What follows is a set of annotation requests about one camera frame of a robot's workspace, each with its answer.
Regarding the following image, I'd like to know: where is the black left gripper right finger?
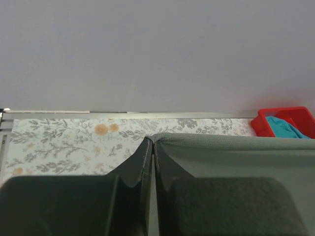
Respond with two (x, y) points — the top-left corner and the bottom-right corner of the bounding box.
(154, 145), (308, 236)

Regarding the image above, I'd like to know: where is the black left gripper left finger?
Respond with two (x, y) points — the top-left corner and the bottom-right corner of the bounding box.
(0, 138), (153, 236)

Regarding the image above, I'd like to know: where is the dark grey t shirt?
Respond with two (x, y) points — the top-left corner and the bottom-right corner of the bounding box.
(150, 133), (315, 236)

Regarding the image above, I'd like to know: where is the floral patterned table mat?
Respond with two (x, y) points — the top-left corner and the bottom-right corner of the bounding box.
(2, 118), (254, 181)

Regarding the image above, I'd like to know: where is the teal t shirt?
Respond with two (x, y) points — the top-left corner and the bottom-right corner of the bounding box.
(266, 116), (310, 139)

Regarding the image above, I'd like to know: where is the red plastic bin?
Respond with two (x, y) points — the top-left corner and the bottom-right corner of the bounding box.
(251, 107), (315, 139)

